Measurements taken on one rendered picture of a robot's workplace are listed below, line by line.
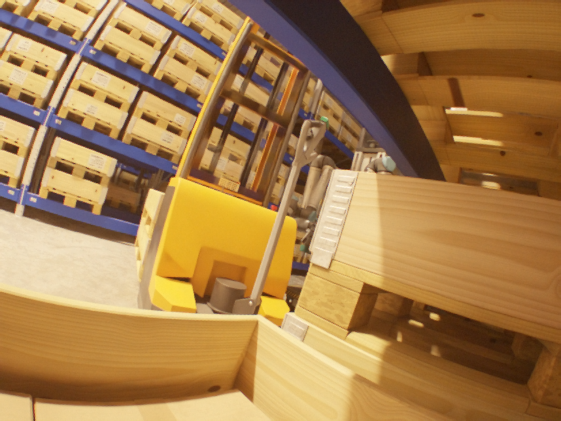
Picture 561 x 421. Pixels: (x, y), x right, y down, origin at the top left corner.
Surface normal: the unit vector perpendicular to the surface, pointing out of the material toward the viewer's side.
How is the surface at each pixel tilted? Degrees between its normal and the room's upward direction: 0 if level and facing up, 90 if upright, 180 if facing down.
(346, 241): 90
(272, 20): 180
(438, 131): 90
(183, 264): 90
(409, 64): 90
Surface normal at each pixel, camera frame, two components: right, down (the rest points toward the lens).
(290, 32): -0.30, 0.95
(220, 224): 0.58, -0.17
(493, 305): -0.67, -0.26
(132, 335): 0.68, 0.16
